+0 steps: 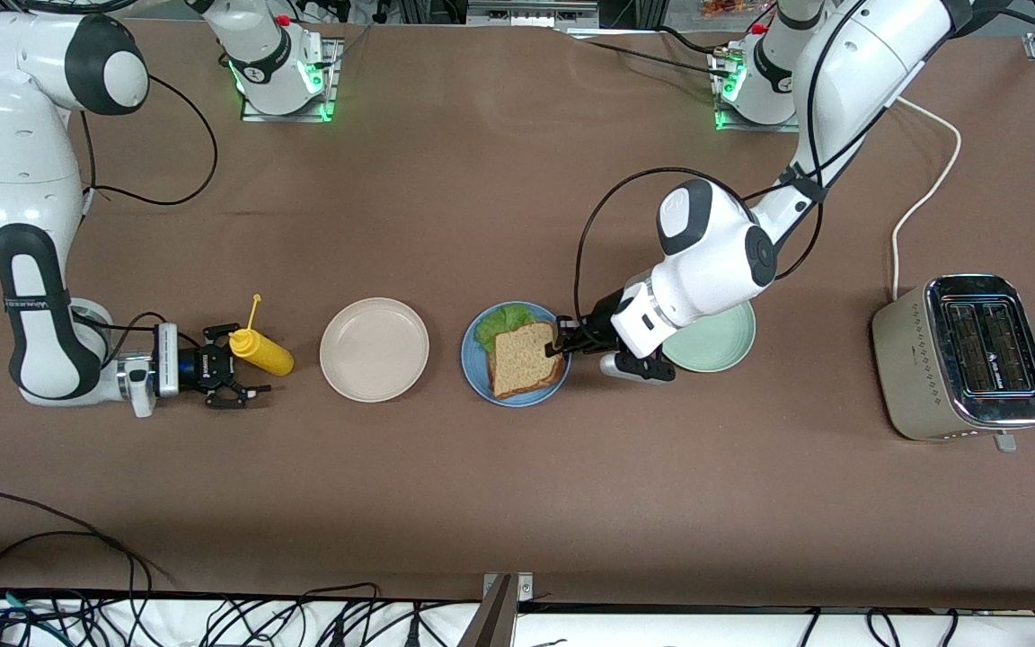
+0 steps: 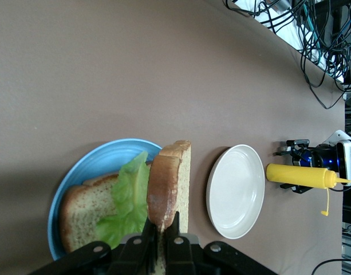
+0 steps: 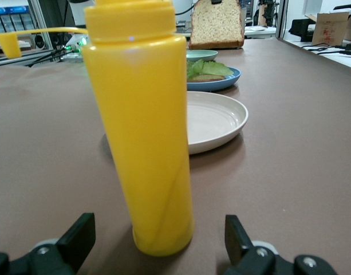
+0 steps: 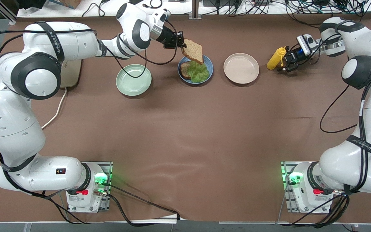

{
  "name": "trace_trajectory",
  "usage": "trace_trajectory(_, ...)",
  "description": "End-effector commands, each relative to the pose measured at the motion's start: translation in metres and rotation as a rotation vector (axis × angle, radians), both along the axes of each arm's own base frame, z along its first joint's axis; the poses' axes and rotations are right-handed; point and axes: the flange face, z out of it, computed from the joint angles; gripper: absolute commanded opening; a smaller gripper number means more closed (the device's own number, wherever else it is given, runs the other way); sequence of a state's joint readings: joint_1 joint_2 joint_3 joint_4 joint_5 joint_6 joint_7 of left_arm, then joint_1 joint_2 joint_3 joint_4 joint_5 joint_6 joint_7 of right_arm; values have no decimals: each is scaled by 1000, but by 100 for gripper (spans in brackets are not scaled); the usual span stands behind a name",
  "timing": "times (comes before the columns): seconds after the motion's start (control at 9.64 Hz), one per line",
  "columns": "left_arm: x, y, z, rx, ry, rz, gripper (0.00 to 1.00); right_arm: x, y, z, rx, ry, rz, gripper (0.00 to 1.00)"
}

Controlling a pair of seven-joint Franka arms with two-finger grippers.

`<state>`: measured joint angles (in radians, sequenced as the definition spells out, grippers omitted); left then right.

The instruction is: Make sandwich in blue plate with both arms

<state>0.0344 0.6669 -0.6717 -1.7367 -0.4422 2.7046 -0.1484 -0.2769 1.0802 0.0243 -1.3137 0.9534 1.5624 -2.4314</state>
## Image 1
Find black looped floor cable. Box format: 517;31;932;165
0;490;173;647

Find brown bread slice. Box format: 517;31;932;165
489;323;568;400

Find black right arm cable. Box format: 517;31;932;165
75;72;218;360

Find metal table edge bracket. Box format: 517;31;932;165
459;572;535;647

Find beige chrome toaster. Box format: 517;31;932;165
871;274;1035;453

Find pale green round plate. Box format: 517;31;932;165
661;301;757;374

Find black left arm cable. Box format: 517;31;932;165
573;0;1035;324

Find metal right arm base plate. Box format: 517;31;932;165
241;38;341;122

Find blue round plate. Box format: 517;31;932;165
460;301;572;408

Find grey box behind table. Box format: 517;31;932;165
466;0;600;28

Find green lettuce leaf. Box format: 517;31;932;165
473;304;538;353

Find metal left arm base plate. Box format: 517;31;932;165
713;49;801;134

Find black base power cable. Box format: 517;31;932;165
562;25;734;80

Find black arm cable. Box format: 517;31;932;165
573;0;1035;324
75;72;218;360

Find white toaster power cable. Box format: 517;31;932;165
891;97;963;302

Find yellow mustard squeeze bottle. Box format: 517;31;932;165
228;294;296;377

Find beige round plate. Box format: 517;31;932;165
319;297;430;403

